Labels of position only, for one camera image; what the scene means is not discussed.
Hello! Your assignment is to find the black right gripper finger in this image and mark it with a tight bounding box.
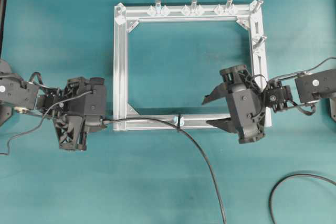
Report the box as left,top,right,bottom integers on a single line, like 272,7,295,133
202,82,228,105
206,118,236,133

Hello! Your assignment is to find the clear peg with blue band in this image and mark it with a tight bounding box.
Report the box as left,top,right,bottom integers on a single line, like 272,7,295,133
147,0,170,17

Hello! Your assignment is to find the silver aluminium extrusion frame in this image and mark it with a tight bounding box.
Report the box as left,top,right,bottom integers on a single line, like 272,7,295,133
113,3,268,131

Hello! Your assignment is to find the grey right camera cable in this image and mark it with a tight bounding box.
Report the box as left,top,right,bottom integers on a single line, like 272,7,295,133
251,56,336,96

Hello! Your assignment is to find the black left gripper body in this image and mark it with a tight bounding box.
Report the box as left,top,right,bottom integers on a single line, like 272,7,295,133
52,77,106,152

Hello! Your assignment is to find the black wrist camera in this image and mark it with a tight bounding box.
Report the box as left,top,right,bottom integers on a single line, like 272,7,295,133
64,77,107,132
227,84,265,144

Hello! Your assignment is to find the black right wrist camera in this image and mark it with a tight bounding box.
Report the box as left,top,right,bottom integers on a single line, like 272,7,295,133
227,84,265,144

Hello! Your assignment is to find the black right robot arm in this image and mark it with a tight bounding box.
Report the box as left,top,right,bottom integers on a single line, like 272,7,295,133
203,65,335,144

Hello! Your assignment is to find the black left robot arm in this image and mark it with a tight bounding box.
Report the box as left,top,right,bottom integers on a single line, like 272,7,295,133
1,60,107,151

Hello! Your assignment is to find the black USB cable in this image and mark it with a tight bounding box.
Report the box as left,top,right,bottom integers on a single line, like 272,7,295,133
99,117,336,224

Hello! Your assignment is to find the clear acrylic side peg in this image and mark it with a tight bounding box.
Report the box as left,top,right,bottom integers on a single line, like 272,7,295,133
252,35,267,49

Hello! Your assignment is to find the blue tape piece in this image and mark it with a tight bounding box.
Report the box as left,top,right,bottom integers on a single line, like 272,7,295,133
173,115,185,127

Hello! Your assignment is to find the clear acrylic peg centre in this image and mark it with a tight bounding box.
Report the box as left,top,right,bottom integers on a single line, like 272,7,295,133
181,0,205,16

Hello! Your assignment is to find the clear acrylic peg right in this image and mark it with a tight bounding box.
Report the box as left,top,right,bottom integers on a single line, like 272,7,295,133
214,0,238,16

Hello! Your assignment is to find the clear acrylic corner peg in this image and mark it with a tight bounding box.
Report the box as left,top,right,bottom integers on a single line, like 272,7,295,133
249,0,264,14

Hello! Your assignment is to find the grey left camera cable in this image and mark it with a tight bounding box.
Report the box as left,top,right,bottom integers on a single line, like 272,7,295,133
0,90,95,155

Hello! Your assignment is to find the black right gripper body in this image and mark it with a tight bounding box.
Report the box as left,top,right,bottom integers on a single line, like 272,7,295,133
219,63,266,145

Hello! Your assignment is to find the grey camera cable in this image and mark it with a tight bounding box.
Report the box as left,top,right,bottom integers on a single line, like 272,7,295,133
0,90,95,155
251,56,336,96

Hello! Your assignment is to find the black zip tie loop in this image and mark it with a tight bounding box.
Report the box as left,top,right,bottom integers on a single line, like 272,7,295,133
176,114,183,131

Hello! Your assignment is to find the clear acrylic corner block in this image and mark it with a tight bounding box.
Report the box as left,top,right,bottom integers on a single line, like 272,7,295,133
114,3,127,25

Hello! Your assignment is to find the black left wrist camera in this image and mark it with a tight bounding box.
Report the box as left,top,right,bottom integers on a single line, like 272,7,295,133
64,77,107,132

